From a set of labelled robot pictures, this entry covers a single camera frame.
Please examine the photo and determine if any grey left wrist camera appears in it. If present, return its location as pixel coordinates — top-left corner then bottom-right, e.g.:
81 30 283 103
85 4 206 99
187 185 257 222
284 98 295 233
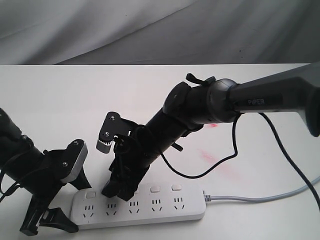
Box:
58 139 88 183

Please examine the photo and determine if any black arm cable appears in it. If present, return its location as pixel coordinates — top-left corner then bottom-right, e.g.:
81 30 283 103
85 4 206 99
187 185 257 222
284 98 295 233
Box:
0 169 23 204
159 112 320 213

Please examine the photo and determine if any white five-outlet power strip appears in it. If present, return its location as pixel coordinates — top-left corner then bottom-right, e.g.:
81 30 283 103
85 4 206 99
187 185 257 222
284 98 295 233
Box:
70 183 206 230

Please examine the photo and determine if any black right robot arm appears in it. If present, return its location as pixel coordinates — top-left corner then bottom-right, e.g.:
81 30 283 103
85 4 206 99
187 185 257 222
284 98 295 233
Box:
96 62 320 201

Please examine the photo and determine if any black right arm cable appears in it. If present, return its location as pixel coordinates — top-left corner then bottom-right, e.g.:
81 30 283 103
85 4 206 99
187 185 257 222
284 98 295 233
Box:
159 112 320 213

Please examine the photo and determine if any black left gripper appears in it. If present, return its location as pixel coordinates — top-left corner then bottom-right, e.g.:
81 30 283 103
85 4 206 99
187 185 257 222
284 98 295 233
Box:
20 150 92 236

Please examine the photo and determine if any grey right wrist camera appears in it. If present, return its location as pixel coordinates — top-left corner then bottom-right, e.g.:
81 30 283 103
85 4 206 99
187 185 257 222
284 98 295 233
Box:
96 111 132 154

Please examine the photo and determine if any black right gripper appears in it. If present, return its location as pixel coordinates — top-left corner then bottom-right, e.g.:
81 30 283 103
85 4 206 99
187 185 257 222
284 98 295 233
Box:
101 119 163 201

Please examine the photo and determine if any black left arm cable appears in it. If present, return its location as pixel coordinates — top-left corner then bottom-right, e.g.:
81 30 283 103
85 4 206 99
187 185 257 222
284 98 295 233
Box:
0 169 23 204

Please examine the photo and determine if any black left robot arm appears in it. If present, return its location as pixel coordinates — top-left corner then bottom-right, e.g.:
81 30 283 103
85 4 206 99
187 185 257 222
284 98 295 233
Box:
0 110 91 236

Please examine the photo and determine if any grey backdrop cloth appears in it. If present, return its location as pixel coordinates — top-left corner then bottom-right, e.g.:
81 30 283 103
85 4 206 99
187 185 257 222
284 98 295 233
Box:
0 0 320 65

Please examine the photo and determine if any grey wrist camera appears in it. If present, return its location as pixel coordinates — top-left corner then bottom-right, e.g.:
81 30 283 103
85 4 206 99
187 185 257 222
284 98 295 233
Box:
96 111 132 154
58 139 88 183

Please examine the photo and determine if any grey power cable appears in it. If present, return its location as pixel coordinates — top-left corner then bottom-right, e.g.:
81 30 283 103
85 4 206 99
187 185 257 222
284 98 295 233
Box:
202 175 320 205

